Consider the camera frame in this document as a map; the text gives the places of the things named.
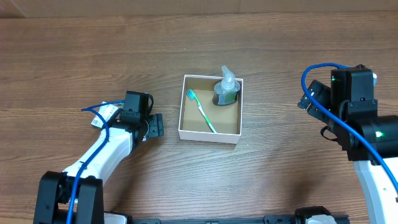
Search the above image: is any green white toothbrush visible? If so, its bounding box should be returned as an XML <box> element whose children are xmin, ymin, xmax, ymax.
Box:
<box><xmin>187</xmin><ymin>88</ymin><xmax>217</xmax><ymax>133</ymax></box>

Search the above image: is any clear soap pump bottle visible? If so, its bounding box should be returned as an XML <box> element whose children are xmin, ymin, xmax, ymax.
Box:
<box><xmin>213</xmin><ymin>65</ymin><xmax>241</xmax><ymax>106</ymax></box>

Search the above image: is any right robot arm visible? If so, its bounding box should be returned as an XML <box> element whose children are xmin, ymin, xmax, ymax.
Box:
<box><xmin>298</xmin><ymin>77</ymin><xmax>397</xmax><ymax>223</ymax></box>

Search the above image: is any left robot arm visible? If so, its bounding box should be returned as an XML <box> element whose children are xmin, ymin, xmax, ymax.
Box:
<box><xmin>33</xmin><ymin>113</ymin><xmax>164</xmax><ymax>224</ymax></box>

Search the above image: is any white cardboard box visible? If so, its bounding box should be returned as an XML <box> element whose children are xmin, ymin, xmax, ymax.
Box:
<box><xmin>178</xmin><ymin>75</ymin><xmax>243</xmax><ymax>144</ymax></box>

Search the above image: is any white green soap packet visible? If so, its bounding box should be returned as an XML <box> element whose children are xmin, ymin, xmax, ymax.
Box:
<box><xmin>91</xmin><ymin>105</ymin><xmax>119</xmax><ymax>129</ymax></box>

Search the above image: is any right blue cable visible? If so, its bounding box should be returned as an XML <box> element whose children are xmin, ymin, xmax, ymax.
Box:
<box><xmin>300</xmin><ymin>62</ymin><xmax>398</xmax><ymax>194</ymax></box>

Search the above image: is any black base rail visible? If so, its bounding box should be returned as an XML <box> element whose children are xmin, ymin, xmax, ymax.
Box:
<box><xmin>127</xmin><ymin>206</ymin><xmax>350</xmax><ymax>224</ymax></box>

